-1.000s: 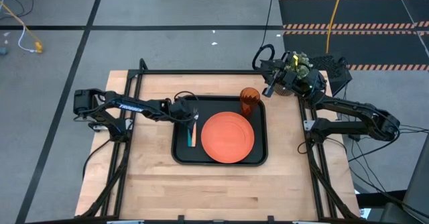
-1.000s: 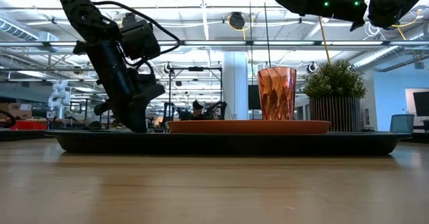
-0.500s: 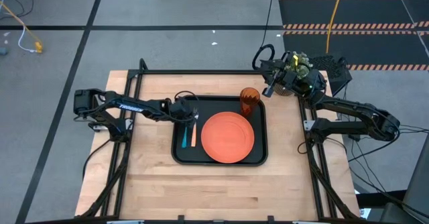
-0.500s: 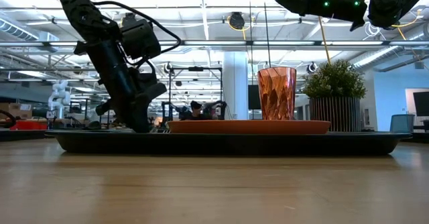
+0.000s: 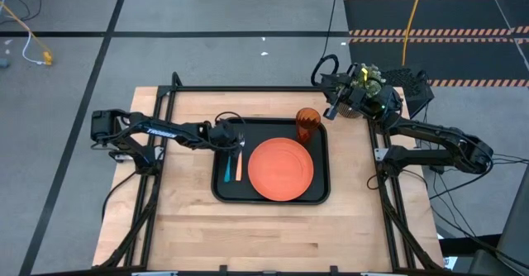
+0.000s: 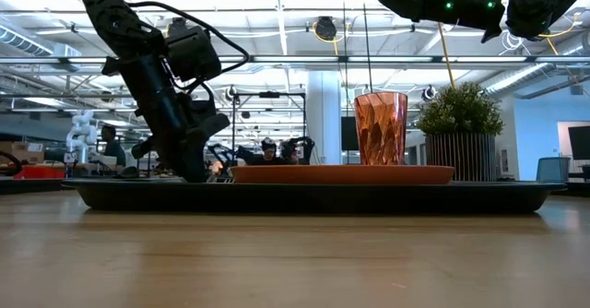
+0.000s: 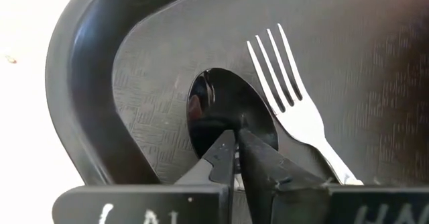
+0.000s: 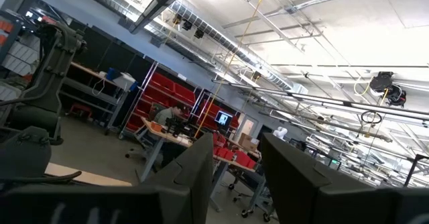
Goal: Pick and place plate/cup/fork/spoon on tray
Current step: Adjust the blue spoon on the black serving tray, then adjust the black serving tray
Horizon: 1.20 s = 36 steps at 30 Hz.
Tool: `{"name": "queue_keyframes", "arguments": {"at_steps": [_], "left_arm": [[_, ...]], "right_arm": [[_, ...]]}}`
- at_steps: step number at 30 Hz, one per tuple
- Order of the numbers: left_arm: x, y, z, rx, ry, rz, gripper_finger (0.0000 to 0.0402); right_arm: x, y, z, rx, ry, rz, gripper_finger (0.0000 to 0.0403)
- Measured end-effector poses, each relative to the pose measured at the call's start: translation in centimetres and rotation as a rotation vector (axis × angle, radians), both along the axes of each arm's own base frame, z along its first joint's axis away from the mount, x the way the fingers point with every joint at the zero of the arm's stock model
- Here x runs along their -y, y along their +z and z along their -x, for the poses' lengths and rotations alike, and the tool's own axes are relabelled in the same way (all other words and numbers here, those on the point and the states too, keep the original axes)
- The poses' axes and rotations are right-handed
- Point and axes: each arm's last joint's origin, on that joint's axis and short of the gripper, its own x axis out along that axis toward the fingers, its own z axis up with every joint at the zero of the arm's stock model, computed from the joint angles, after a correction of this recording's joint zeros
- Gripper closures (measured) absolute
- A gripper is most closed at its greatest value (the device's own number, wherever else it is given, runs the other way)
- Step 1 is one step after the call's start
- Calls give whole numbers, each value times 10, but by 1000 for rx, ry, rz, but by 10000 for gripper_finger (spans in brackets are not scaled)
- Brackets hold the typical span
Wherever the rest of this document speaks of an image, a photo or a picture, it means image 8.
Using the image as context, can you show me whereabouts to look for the red stool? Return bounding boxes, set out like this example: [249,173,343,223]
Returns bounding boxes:
[68,102,94,119]

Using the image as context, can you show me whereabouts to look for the black cable loop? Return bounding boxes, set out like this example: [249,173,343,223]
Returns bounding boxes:
[361,110,383,125]

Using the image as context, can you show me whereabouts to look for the white robot figure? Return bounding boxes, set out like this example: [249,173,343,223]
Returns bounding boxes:
[272,126,289,141]

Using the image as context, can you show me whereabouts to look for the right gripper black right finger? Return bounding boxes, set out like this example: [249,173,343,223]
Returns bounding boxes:
[261,133,429,224]

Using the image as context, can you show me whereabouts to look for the black ceiling cable reel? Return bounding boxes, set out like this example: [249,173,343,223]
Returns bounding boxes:
[385,84,408,108]
[369,70,395,93]

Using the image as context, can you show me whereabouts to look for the red plastic bin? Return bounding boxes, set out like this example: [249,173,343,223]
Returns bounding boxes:
[212,132,236,162]
[233,149,258,170]

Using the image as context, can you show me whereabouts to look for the small computer monitor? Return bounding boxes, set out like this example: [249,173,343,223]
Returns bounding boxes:
[214,109,233,127]

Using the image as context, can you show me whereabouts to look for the blue container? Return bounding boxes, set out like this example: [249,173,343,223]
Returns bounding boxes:
[106,67,120,82]

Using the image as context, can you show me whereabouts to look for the red bin storage rack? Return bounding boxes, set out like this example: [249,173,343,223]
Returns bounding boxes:
[119,61,243,141]

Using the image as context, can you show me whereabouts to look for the wooden desk grey legs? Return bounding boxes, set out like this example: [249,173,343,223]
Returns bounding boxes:
[137,116,269,223]

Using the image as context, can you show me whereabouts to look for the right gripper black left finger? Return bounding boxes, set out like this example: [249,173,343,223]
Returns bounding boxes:
[0,132,215,224]

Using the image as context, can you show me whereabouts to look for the yellow hanging cable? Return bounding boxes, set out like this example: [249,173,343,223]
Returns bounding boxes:
[193,0,271,139]

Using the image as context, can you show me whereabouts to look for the grey metal shelving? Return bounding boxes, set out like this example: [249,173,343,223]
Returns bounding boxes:
[58,61,138,134]

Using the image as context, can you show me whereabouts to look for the person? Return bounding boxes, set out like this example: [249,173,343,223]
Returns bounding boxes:
[153,103,187,127]

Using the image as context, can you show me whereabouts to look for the white plastic box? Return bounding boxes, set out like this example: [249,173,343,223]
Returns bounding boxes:
[112,72,137,91]

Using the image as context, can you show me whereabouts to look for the cardboard box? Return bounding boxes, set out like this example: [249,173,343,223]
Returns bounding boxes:
[237,132,261,153]

